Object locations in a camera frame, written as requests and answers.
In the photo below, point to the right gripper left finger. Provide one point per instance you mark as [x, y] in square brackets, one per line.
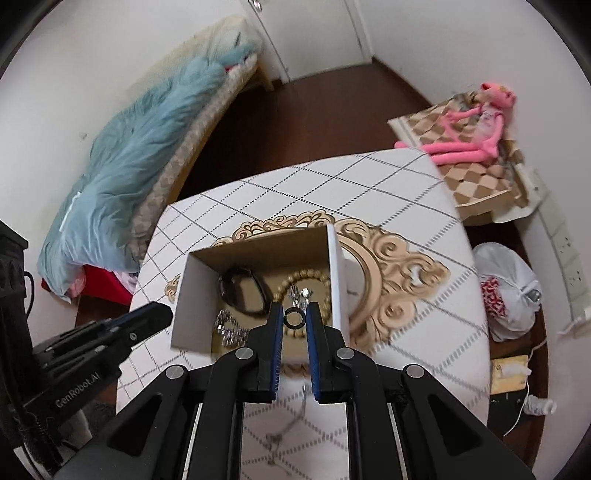
[187, 423]

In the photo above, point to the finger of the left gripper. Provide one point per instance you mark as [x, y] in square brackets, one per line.
[125, 331]

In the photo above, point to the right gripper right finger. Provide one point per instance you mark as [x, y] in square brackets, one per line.
[402, 423]

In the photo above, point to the black wristband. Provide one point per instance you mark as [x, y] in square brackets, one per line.
[245, 292]

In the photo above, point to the yellow tissue box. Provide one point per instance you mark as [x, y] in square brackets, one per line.
[509, 374]

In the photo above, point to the teal blue duvet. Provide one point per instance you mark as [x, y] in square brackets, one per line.
[93, 225]

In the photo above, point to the white cardboard box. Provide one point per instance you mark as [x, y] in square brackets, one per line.
[306, 258]

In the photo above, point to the patterned white tablecloth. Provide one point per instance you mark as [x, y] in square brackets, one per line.
[375, 236]

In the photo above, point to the white plastic bag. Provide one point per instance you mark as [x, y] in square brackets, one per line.
[511, 292]

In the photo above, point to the white power strip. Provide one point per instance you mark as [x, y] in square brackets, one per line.
[574, 278]

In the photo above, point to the bed with red sheet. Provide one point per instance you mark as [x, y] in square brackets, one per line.
[151, 209]

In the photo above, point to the checkered brown side cushion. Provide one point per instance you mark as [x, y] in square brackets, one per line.
[491, 192]

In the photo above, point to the pink panther plush toy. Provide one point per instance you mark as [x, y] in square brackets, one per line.
[466, 128]

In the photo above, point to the pillow at bed head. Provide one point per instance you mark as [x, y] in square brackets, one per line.
[222, 40]

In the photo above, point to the white door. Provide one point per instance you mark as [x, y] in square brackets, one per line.
[309, 37]

